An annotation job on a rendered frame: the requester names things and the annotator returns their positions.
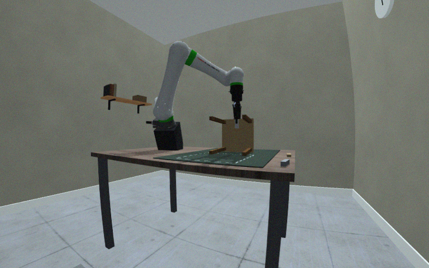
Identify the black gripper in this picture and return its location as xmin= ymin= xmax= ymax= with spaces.
xmin=232 ymin=93 xmax=242 ymax=128

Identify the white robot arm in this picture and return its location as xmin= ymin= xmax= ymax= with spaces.
xmin=146 ymin=41 xmax=244 ymax=130

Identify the dark green mat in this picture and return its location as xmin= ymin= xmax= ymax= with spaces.
xmin=153 ymin=149 xmax=280 ymax=168

